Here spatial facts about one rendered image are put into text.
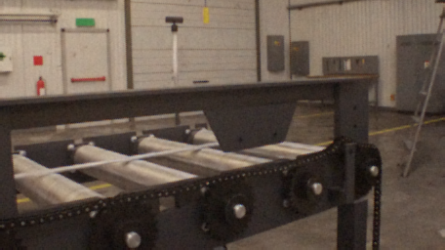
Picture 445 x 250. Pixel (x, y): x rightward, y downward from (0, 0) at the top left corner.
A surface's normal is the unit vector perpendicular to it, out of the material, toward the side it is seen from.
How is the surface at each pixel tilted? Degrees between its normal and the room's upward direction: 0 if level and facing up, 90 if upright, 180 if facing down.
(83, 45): 90
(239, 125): 90
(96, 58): 90
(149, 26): 90
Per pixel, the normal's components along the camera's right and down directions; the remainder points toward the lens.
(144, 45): 0.62, 0.06
